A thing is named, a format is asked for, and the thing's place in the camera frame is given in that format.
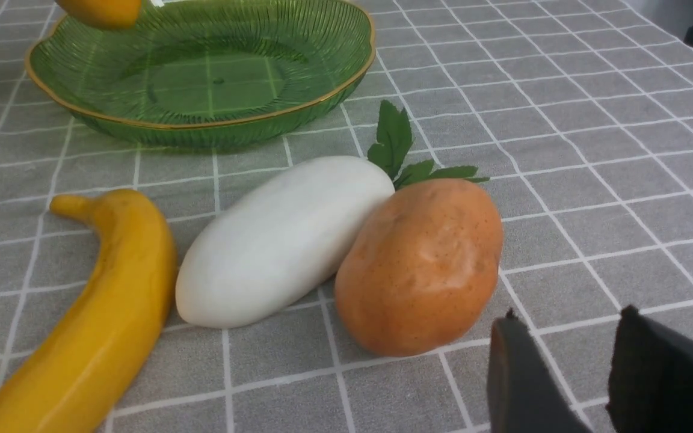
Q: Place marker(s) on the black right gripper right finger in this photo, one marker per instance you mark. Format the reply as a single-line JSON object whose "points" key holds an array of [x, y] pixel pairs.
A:
{"points": [[650, 386]]}

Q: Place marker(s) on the green glass plate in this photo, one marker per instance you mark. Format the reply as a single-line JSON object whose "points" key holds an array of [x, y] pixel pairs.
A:
{"points": [[200, 75]]}

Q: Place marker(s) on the yellow toy banana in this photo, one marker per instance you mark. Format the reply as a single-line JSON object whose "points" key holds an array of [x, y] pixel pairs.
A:
{"points": [[88, 361]]}

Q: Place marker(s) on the grey checkered tablecloth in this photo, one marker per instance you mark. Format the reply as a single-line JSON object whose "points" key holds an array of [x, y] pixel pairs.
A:
{"points": [[580, 113]]}

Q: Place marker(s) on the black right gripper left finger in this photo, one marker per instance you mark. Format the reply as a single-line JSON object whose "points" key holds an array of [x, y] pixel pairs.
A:
{"points": [[521, 394]]}

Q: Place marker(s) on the brown toy potato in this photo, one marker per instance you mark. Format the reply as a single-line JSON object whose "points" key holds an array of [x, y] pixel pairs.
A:
{"points": [[422, 269]]}

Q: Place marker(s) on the orange toy mango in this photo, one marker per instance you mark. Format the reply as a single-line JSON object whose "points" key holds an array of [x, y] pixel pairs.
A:
{"points": [[105, 15]]}

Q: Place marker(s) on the white toy radish with leaves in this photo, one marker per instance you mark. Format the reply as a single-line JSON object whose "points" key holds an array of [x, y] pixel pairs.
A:
{"points": [[290, 234]]}

